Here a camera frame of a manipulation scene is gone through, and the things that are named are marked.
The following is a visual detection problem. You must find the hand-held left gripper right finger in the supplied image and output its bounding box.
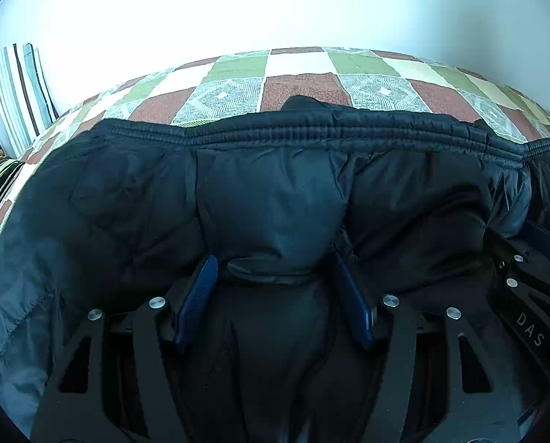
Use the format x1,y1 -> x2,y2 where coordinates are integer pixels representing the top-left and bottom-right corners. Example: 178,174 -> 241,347
333,249 -> 521,443

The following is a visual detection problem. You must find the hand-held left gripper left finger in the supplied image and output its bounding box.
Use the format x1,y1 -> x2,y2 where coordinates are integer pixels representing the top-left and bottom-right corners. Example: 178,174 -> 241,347
30,254 -> 220,443

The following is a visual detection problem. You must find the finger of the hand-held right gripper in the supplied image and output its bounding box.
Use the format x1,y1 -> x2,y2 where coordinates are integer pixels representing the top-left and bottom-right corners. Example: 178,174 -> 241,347
485,227 -> 534,298
523,220 -> 550,266

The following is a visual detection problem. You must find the black puffer jacket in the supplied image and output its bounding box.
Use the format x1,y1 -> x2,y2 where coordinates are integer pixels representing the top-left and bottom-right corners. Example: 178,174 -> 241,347
0,95 -> 550,443

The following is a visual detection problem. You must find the grey striped headboard cushion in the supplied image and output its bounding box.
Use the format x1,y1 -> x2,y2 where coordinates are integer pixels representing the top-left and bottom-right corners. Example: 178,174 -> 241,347
0,43 -> 59,160

